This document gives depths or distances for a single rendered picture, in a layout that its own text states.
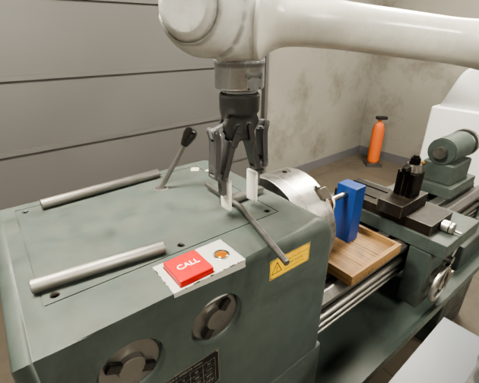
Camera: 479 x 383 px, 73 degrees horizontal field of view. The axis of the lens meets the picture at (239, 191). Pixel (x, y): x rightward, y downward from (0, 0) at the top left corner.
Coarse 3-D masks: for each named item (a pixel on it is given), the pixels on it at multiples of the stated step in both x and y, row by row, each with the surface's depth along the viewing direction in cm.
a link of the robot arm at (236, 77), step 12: (216, 60) 55; (264, 60) 55; (216, 72) 56; (228, 72) 54; (240, 72) 54; (252, 72) 54; (264, 72) 57; (216, 84) 57; (228, 84) 55; (240, 84) 54; (252, 84) 55; (264, 84) 58
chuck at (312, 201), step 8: (288, 168) 98; (280, 176) 92; (288, 176) 92; (296, 176) 92; (304, 176) 93; (288, 184) 89; (296, 184) 89; (304, 184) 90; (312, 184) 91; (304, 192) 88; (312, 192) 89; (304, 200) 86; (312, 200) 88; (312, 208) 87; (320, 208) 88; (328, 208) 90; (320, 216) 87; (328, 216) 89
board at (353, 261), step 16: (336, 240) 125; (352, 240) 125; (368, 240) 125; (384, 240) 123; (336, 256) 116; (352, 256) 116; (368, 256) 116; (384, 256) 113; (336, 272) 108; (352, 272) 108; (368, 272) 109
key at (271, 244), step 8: (208, 184) 78; (216, 192) 75; (232, 200) 71; (240, 208) 69; (248, 216) 66; (256, 224) 63; (264, 232) 60; (272, 240) 58; (272, 248) 56; (280, 256) 54
